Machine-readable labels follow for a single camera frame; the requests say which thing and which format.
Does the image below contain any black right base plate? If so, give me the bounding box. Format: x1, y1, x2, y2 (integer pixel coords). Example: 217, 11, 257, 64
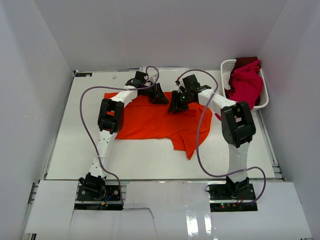
204, 183, 258, 213

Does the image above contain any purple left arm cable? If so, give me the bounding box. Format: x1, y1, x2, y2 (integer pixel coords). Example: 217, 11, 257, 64
79, 65, 160, 205

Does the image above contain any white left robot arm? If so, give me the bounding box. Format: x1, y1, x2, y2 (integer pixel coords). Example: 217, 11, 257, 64
79, 70, 169, 200

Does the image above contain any dark maroon t shirt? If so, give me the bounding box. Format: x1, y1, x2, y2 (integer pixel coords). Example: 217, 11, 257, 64
234, 56, 258, 70

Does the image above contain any white perforated plastic basket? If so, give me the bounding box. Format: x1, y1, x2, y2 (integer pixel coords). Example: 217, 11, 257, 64
220, 59, 269, 112

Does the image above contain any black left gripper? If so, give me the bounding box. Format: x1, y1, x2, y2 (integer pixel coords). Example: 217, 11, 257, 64
142, 83, 169, 106

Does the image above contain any black label sticker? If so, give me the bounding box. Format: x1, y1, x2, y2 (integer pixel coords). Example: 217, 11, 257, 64
75, 72, 93, 78

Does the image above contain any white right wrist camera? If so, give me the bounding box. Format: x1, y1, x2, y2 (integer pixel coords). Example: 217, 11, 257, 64
175, 79, 186, 93

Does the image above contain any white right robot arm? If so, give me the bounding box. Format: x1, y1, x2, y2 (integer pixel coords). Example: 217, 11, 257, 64
168, 74, 256, 200

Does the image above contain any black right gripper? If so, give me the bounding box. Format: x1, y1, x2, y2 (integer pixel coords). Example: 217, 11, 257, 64
167, 90, 192, 114

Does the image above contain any printed paper strip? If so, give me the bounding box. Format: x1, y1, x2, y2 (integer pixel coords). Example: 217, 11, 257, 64
139, 67, 189, 72

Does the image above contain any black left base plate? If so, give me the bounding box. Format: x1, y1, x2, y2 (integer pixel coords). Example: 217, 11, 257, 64
74, 185, 123, 211

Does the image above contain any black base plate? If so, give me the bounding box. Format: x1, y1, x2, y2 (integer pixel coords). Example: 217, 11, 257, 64
74, 185, 123, 211
204, 183, 258, 213

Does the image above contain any orange t shirt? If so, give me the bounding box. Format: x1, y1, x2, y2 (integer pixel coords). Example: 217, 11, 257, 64
116, 95, 213, 160

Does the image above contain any crimson red t shirt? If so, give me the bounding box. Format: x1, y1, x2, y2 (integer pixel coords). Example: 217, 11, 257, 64
225, 59, 263, 110

